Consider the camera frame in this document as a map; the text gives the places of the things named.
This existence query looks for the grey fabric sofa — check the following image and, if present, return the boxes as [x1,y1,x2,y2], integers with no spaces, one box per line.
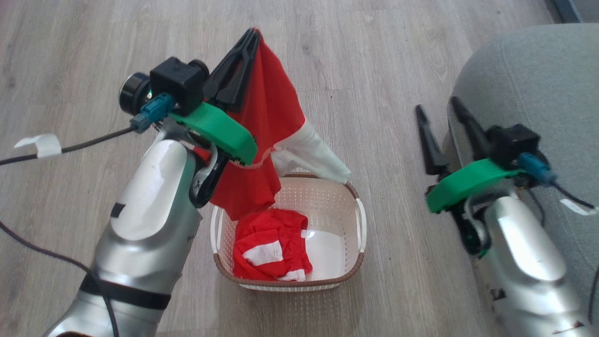
[442,23,599,337]

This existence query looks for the blue right camera connector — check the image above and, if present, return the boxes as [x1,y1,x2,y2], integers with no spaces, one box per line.
[517,152,558,184]

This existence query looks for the cream laundry basket brown rim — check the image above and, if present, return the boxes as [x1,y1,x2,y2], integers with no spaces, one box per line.
[210,173,367,292]

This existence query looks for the black camera cable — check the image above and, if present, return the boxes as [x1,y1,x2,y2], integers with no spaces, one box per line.
[551,182,599,210]
[0,126,137,167]

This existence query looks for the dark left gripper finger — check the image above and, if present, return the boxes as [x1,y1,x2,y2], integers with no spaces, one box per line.
[203,28,257,104]
[216,31,261,113]

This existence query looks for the red garment with white sleeve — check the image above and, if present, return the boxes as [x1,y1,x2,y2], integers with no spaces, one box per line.
[209,30,352,221]

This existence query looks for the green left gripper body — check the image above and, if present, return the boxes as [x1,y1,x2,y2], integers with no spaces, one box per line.
[168,102,258,166]

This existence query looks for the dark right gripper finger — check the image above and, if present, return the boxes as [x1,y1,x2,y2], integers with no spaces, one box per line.
[450,95,493,161]
[415,104,451,176]

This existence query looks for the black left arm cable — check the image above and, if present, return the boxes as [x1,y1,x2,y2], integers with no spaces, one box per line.
[0,220,120,337]

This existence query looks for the blue left camera connector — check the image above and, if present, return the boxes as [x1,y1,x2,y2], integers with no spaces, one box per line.
[130,92,175,134]

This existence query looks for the dark grey background furniture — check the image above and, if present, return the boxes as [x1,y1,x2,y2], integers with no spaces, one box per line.
[544,0,599,24]

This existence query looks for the white tag on right cable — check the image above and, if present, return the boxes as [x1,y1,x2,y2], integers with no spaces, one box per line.
[560,198,599,216]

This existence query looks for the white tag on cable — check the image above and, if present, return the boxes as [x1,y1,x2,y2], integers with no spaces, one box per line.
[14,134,62,159]
[560,198,599,216]

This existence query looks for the red garment with white stripes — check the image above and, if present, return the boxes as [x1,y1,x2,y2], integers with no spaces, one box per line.
[232,209,314,283]

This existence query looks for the black left camera cable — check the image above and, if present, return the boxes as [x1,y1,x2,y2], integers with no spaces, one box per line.
[0,126,137,167]

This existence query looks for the white tag on left cable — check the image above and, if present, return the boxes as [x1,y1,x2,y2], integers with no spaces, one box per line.
[14,134,62,159]

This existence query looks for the black right camera cable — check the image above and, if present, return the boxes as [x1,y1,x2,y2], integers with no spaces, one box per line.
[551,182,599,210]

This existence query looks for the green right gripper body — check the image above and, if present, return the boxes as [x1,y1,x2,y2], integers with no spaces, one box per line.
[425,158,524,214]

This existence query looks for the blue camera connector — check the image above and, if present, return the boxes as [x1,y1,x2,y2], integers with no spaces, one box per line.
[517,152,558,184]
[130,92,175,134]

